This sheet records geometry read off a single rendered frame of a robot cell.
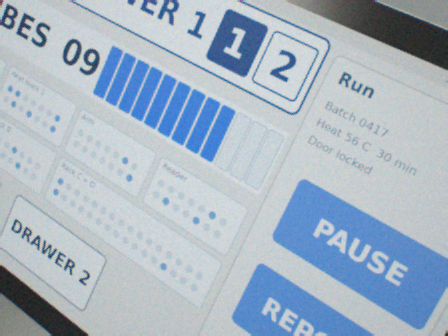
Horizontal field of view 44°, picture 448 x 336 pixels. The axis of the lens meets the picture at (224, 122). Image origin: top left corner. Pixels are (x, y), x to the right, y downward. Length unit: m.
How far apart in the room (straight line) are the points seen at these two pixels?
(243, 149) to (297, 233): 0.06
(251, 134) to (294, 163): 0.03
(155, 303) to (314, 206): 0.13
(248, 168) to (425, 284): 0.12
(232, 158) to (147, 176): 0.06
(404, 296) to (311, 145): 0.10
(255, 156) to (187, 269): 0.09
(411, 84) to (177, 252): 0.18
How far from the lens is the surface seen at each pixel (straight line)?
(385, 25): 0.34
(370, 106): 0.33
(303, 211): 0.34
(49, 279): 0.45
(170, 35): 0.38
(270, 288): 0.36
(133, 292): 0.41
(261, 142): 0.35
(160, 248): 0.39
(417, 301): 0.34
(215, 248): 0.37
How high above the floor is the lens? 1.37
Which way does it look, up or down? 46 degrees down
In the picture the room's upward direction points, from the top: 5 degrees clockwise
